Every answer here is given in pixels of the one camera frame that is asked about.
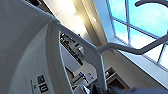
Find large white framed window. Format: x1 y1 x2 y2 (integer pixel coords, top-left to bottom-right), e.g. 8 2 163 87
96 0 168 71

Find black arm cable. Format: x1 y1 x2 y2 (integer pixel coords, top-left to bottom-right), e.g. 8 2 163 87
134 0 168 8

